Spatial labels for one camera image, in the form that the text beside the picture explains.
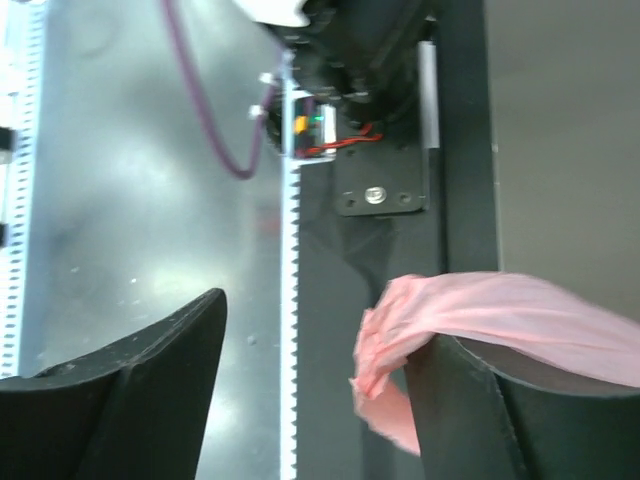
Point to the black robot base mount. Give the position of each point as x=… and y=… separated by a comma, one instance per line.
x=410, y=190

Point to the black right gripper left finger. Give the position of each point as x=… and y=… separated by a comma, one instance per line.
x=134, y=409

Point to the grey slotted cable duct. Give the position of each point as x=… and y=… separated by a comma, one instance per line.
x=289, y=276

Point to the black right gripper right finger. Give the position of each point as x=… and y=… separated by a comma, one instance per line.
x=483, y=411

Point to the pink plastic bag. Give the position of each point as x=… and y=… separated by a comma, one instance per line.
x=527, y=314

